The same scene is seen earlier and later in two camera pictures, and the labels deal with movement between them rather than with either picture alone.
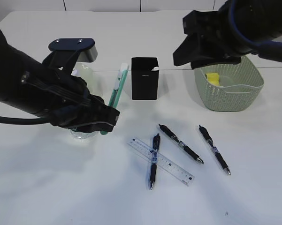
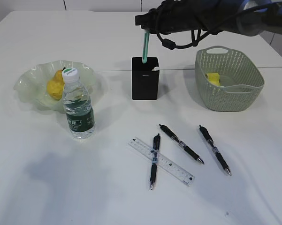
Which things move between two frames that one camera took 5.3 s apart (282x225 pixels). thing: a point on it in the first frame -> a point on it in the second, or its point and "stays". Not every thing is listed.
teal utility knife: (118, 84) -> (146, 43)
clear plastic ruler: (163, 162) stays
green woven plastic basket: (229, 87) stays
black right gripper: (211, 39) -> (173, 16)
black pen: (216, 153) stays
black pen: (190, 152) stays
